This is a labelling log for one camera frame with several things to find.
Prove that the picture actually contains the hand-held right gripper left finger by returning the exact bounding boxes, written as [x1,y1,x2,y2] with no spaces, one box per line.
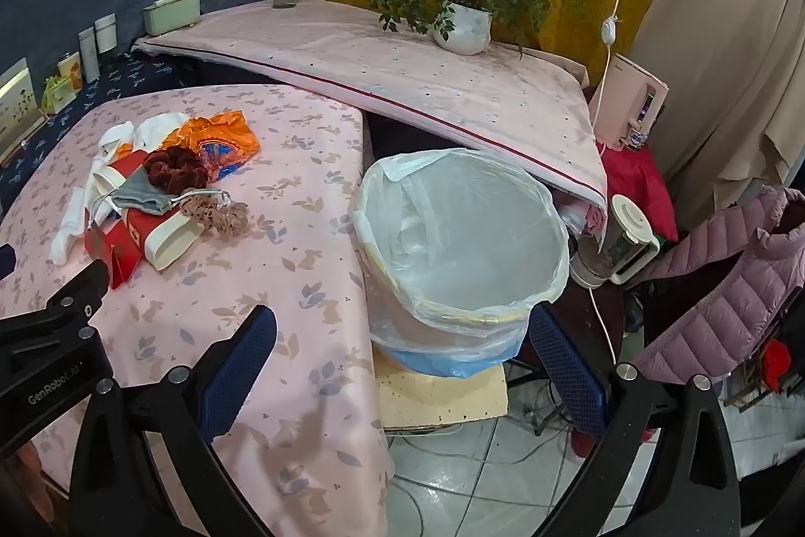
[69,304,278,537]

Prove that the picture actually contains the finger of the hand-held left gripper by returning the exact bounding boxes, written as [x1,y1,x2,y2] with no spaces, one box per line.
[0,258,112,352]

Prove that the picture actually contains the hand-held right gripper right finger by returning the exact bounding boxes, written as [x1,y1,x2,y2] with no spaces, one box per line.
[528,303,743,537]

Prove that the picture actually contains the white plastic bag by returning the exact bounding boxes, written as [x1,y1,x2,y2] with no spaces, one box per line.
[351,148,571,380]

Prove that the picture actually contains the orange plastic bag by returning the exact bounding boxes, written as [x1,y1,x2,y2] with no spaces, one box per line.
[162,110,262,179]

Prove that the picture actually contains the small white cotton glove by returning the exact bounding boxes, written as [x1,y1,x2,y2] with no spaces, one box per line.
[50,160,111,267]

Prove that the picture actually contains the grey face mask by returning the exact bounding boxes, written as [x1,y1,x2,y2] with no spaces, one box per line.
[91,177,230,218]

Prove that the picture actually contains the cream square stool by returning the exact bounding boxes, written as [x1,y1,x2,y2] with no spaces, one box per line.
[374,351,509,430]

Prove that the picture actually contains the white blender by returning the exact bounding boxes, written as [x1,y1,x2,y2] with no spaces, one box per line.
[569,194,661,287]

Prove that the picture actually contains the dark red scrunchie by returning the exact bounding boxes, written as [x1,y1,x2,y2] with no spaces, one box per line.
[143,147,211,196]

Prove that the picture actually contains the brown dotted scrunchie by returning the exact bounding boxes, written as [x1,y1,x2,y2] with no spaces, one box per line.
[176,194,250,244]

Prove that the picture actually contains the pink floral tablecloth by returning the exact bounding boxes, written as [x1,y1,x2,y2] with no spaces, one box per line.
[0,84,395,537]

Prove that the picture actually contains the pink down jacket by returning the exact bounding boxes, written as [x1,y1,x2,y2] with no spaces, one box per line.
[632,185,805,387]

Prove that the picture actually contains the large white cotton glove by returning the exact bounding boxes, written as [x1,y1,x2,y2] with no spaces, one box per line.
[101,112,191,161]

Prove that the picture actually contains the cream picture card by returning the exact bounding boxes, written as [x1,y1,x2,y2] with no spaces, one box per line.
[0,59,48,148]

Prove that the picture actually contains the yellow green packet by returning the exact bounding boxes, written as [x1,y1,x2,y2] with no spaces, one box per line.
[41,74,76,113]

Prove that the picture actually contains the red cloth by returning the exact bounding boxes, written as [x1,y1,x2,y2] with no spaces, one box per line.
[600,143,679,244]

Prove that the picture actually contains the small orange print box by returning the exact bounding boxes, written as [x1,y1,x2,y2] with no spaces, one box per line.
[58,52,83,91]

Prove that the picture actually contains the tall white bottle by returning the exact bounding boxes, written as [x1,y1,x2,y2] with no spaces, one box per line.
[78,29,100,82]

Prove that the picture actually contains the short white jar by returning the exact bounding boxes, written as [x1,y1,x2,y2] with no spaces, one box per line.
[94,14,118,53]

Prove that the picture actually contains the pink appliance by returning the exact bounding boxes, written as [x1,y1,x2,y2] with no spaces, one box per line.
[588,52,669,153]

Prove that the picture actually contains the pale green tissue box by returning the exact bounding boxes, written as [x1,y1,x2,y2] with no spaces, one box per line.
[142,0,202,36]

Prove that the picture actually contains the pink dotted quilt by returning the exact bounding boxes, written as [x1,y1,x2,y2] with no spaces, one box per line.
[132,0,608,255]

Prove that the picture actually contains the beige curtain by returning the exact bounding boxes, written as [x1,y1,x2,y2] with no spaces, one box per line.
[629,0,805,198]

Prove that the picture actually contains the white cable with switch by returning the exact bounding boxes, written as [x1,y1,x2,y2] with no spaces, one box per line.
[590,0,630,148]

